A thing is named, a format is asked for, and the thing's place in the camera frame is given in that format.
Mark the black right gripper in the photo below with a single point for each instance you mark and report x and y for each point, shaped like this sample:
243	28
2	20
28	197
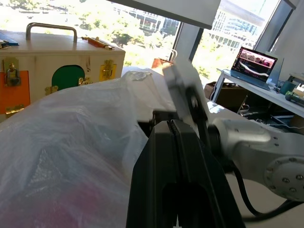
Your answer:
164	116

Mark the translucent white plastic bag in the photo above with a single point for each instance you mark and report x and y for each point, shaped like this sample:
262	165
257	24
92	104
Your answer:
71	147

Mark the brown cardboard box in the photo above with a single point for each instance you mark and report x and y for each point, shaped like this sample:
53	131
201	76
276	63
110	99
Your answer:
228	95

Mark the brown wooden object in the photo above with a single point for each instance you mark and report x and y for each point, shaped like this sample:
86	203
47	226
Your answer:
160	63

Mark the white side desk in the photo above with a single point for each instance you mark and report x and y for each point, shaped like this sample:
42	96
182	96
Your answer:
261	95

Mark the open laptop computer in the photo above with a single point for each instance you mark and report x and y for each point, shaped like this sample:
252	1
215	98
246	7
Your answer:
254	66

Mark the dark green mug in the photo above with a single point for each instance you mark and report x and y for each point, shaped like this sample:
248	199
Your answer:
287	87

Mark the white roller blind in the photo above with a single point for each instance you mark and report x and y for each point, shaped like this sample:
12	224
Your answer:
171	9

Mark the blue flat plate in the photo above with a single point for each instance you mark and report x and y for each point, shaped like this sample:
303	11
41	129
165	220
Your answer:
7	40

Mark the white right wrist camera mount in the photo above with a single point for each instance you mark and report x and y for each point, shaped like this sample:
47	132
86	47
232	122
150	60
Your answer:
183	90

